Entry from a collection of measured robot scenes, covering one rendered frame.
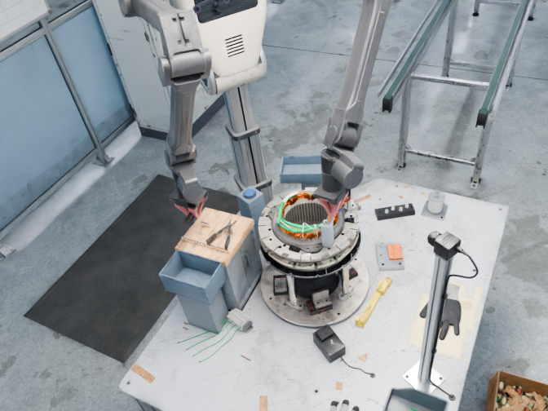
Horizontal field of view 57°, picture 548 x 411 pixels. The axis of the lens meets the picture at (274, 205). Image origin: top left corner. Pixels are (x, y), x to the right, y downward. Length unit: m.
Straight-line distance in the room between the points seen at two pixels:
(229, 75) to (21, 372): 1.97
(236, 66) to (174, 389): 1.05
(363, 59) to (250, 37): 0.53
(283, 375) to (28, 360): 1.73
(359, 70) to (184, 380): 1.08
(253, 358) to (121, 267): 1.64
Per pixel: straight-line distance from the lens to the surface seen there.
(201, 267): 1.66
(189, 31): 1.13
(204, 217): 1.74
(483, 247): 2.00
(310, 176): 1.83
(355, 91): 1.26
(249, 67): 1.73
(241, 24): 1.66
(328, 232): 1.48
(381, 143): 3.72
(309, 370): 1.66
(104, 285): 3.14
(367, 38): 1.27
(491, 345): 2.69
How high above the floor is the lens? 2.24
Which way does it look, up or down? 43 degrees down
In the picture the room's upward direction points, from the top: 9 degrees counter-clockwise
